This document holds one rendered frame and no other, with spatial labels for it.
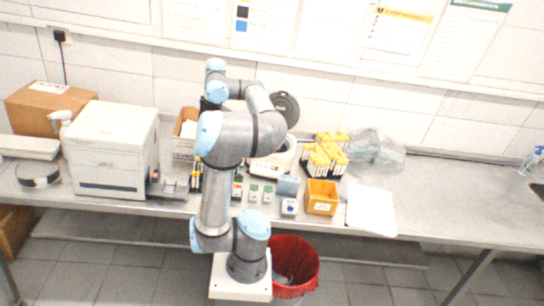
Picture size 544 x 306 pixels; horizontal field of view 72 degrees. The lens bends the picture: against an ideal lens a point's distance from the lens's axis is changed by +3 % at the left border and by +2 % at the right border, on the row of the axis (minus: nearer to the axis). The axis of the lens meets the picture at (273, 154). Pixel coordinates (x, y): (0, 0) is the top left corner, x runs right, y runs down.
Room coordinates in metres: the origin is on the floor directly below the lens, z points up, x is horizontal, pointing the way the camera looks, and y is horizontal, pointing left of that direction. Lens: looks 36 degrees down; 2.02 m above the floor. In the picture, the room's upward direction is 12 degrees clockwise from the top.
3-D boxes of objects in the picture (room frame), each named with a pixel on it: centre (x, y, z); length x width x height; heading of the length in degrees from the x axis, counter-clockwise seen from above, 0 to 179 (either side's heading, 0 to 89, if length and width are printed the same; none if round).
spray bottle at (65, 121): (1.25, 0.91, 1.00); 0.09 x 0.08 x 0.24; 8
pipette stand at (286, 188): (1.30, -0.09, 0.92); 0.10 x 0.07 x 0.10; 93
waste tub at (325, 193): (1.26, -0.25, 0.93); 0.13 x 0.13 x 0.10; 8
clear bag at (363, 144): (1.77, -0.47, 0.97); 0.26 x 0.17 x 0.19; 113
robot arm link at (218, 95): (1.14, 0.22, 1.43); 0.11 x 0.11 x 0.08; 17
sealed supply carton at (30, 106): (1.44, 1.07, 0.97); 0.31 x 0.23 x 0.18; 92
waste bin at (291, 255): (1.29, -0.18, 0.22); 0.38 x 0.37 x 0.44; 98
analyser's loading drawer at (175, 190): (1.12, 0.43, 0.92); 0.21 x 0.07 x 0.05; 98
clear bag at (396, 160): (1.76, -0.65, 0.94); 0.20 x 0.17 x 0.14; 73
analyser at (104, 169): (1.19, 0.63, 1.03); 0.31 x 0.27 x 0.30; 98
